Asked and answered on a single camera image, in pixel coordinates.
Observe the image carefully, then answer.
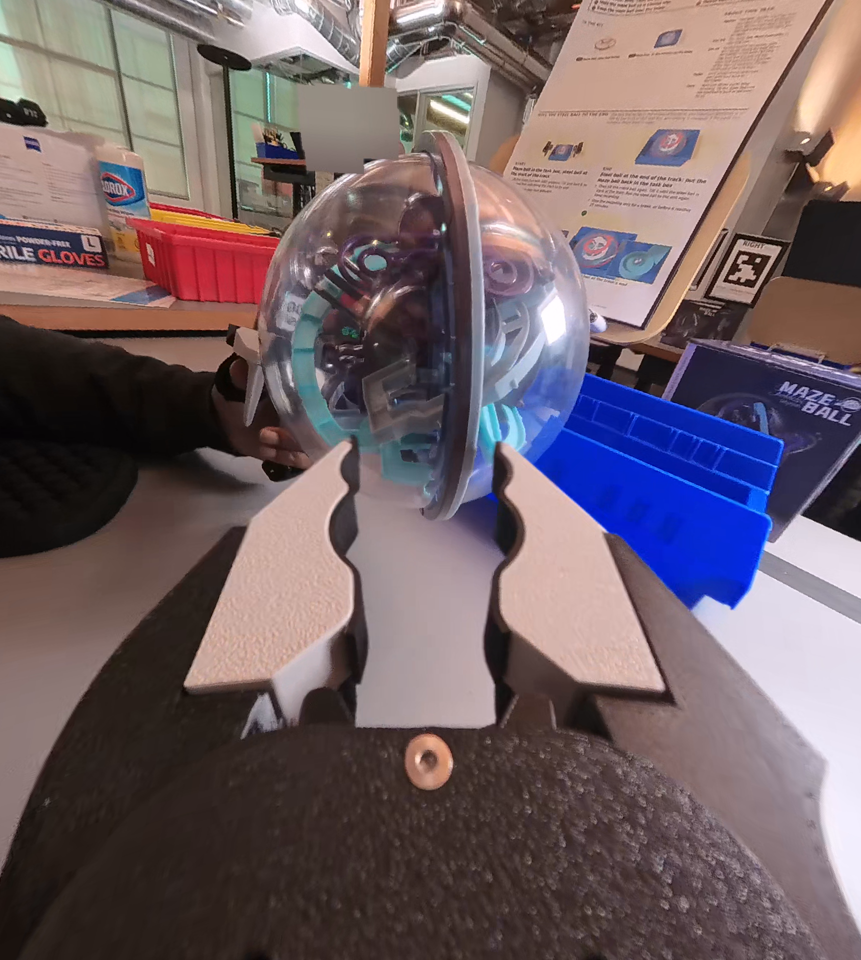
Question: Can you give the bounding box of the clear plastic maze ball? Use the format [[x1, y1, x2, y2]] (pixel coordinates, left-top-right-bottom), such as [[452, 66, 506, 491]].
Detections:
[[258, 131, 593, 522]]

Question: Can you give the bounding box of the plywood easel board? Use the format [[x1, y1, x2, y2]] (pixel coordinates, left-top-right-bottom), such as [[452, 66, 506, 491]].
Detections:
[[490, 0, 852, 348]]

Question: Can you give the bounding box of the person's left hand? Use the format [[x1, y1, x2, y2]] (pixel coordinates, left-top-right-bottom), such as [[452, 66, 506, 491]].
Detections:
[[211, 396, 313, 471]]

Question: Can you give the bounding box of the red plastic bin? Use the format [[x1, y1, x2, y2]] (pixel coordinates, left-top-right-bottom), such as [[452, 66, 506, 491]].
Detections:
[[128, 202, 282, 303]]

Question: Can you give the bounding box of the blue white carton box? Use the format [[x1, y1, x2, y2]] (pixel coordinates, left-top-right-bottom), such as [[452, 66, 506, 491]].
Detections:
[[0, 212, 111, 270]]

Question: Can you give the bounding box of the yellow plastic bin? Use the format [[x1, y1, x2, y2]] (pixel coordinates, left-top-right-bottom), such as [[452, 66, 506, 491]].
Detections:
[[151, 208, 252, 235]]

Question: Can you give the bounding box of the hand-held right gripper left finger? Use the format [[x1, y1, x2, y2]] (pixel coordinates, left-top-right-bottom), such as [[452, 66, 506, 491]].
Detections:
[[184, 438, 368, 720]]

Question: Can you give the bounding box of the printed instruction sheet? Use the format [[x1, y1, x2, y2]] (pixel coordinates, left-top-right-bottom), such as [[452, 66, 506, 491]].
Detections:
[[513, 0, 831, 330]]

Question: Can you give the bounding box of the black mesh cushion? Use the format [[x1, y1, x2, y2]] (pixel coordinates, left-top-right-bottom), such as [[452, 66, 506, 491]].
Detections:
[[0, 433, 139, 562]]

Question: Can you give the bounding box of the dark printed game box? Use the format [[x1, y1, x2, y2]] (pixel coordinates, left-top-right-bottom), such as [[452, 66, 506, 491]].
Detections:
[[661, 339, 861, 543]]

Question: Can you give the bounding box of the black floor lamp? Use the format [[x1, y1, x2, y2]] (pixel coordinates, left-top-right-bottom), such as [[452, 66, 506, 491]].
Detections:
[[196, 43, 253, 215]]

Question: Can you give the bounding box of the sleeved paper sheet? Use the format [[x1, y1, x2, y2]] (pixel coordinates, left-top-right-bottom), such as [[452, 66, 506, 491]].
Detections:
[[0, 264, 177, 309]]

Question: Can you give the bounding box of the white paper sign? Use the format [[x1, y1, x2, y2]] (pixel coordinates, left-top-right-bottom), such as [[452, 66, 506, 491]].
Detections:
[[0, 112, 109, 226]]

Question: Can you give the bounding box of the blue plastic bin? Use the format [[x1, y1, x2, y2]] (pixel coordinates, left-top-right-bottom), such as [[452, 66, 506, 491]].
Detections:
[[535, 372, 786, 610]]

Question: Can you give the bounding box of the black monitor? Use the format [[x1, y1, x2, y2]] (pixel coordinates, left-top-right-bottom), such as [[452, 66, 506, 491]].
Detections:
[[781, 198, 861, 295]]

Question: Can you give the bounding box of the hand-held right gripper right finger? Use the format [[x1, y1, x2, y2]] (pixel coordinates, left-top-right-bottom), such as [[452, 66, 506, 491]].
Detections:
[[486, 442, 668, 706]]

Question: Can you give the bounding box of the wooden post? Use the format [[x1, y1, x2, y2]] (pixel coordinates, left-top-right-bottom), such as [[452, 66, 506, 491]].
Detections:
[[359, 0, 392, 87]]

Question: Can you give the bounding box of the framed black white tag sign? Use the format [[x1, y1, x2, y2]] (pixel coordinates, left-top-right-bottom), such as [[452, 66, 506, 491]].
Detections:
[[704, 234, 792, 309]]

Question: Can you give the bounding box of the white wipes canister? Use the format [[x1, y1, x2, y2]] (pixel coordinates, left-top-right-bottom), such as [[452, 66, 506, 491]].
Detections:
[[96, 147, 153, 260]]

